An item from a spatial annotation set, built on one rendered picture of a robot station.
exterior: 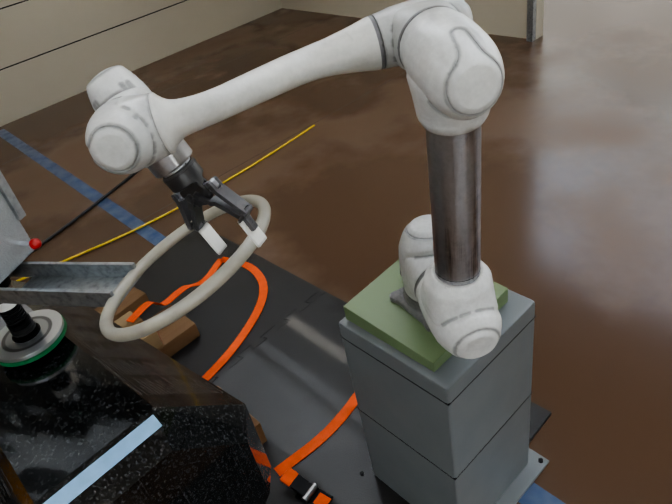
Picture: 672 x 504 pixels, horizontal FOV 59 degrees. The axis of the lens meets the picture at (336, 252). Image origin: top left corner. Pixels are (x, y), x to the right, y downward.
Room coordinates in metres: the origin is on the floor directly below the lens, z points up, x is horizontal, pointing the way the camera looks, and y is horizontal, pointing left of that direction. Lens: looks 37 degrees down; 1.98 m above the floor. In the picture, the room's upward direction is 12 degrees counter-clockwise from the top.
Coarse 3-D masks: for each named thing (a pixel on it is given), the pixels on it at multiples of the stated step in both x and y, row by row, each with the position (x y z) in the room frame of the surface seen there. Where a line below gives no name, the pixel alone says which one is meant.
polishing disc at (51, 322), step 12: (36, 312) 1.50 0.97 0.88; (48, 312) 1.49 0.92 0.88; (48, 324) 1.43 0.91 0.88; (60, 324) 1.41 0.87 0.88; (0, 336) 1.42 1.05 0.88; (36, 336) 1.38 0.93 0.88; (48, 336) 1.37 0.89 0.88; (0, 348) 1.36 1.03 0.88; (12, 348) 1.35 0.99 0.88; (24, 348) 1.34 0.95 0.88; (36, 348) 1.33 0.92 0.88; (0, 360) 1.31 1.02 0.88; (12, 360) 1.30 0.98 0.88
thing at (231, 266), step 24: (216, 216) 1.37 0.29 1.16; (264, 216) 1.13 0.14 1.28; (168, 240) 1.36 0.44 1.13; (144, 264) 1.30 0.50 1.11; (240, 264) 0.99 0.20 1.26; (120, 288) 1.22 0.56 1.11; (216, 288) 0.95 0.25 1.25; (168, 312) 0.93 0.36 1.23; (120, 336) 0.95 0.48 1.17; (144, 336) 0.93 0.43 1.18
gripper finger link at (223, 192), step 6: (216, 180) 1.02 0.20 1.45; (210, 186) 1.01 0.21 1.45; (222, 186) 1.01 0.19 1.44; (216, 192) 1.00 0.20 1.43; (222, 192) 1.00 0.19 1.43; (228, 192) 1.01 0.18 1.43; (234, 192) 1.01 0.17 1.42; (222, 198) 1.00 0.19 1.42; (228, 198) 0.99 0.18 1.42; (234, 198) 1.00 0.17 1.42; (240, 198) 1.00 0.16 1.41; (228, 204) 0.99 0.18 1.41; (234, 204) 0.99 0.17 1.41; (240, 204) 0.99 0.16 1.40; (246, 204) 0.99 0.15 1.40; (240, 210) 0.98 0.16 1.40; (246, 216) 0.98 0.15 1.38
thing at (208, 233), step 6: (204, 228) 1.07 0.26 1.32; (210, 228) 1.08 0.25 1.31; (204, 234) 1.07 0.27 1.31; (210, 234) 1.07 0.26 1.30; (216, 234) 1.08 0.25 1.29; (210, 240) 1.06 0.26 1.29; (216, 240) 1.07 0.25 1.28; (222, 240) 1.08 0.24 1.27; (216, 246) 1.06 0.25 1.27; (222, 246) 1.07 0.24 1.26; (216, 252) 1.06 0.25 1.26
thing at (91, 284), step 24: (24, 264) 1.42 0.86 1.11; (48, 264) 1.39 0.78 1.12; (72, 264) 1.35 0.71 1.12; (96, 264) 1.33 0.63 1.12; (120, 264) 1.30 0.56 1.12; (0, 288) 1.32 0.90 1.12; (24, 288) 1.29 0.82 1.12; (48, 288) 1.33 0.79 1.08; (72, 288) 1.30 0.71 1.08; (96, 288) 1.28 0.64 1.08
